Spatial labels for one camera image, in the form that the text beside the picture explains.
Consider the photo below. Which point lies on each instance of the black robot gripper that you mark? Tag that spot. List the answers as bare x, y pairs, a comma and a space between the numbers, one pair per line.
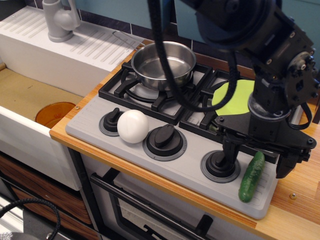
293, 146

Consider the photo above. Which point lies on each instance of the green toy pickle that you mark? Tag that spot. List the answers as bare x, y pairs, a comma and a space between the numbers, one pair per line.
251, 177

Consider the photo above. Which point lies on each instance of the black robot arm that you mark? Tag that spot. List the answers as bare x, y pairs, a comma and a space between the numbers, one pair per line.
282, 59

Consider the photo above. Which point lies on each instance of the black right stove knob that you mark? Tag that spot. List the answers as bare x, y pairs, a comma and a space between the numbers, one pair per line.
215, 166

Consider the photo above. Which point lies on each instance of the black stove knob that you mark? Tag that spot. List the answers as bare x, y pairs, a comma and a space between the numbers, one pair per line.
165, 143
215, 166
108, 123

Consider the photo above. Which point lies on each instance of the lime green plate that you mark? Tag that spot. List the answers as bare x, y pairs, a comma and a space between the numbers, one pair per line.
239, 101

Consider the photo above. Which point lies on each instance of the grey toy stove top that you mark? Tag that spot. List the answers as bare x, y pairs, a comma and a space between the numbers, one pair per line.
196, 150

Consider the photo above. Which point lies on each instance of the black middle stove knob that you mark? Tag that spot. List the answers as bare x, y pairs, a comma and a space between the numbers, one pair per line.
165, 143

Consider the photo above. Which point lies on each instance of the white toy mushroom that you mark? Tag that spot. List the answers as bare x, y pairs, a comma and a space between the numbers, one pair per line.
133, 126

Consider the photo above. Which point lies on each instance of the stainless steel pot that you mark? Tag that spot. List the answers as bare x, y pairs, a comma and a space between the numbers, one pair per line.
146, 65

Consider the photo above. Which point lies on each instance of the black left stove knob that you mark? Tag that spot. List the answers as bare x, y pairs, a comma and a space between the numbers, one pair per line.
108, 123

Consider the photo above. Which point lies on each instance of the brass countertop screw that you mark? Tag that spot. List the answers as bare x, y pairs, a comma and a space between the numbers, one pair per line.
293, 196

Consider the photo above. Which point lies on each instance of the black right burner grate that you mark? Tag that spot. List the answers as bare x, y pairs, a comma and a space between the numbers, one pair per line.
199, 124

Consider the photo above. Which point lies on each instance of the black burner grate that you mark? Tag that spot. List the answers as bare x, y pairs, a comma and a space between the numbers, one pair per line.
199, 124
124, 91

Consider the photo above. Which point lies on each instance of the black left burner grate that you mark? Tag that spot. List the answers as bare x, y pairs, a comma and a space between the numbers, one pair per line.
124, 91

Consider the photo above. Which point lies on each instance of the toy oven door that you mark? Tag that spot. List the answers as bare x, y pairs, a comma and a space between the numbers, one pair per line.
139, 211

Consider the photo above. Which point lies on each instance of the white toy sink unit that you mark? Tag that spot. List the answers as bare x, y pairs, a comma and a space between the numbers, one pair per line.
36, 72

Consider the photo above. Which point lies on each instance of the wooden drawer front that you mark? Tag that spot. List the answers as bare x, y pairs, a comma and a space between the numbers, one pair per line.
25, 182

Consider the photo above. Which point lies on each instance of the grey toy faucet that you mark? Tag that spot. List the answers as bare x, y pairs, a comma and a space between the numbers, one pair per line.
60, 22

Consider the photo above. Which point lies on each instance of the black oven door handle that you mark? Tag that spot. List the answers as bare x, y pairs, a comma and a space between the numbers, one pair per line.
146, 208

